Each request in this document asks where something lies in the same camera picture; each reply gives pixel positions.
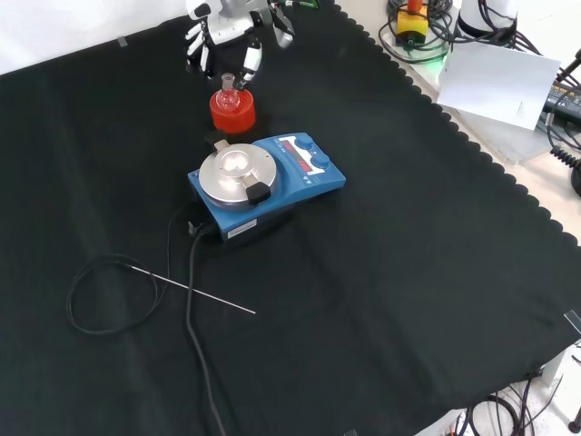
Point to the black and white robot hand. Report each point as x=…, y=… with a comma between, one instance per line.
x=227, y=29

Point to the clear glass round-bottom flask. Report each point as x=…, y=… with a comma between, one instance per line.
x=227, y=100

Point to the clear tape tab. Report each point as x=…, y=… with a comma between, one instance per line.
x=349, y=432
x=573, y=318
x=122, y=41

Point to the blue heater with steel plate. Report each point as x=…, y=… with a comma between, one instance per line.
x=313, y=181

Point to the yellow stop button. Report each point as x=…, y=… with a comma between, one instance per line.
x=412, y=25

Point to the thin steel probe rod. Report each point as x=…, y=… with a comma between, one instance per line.
x=204, y=294

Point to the white paper board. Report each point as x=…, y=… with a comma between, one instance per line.
x=495, y=82

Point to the black bench cloth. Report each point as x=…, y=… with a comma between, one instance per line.
x=363, y=295

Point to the black power adapter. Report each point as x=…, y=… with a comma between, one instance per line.
x=565, y=101

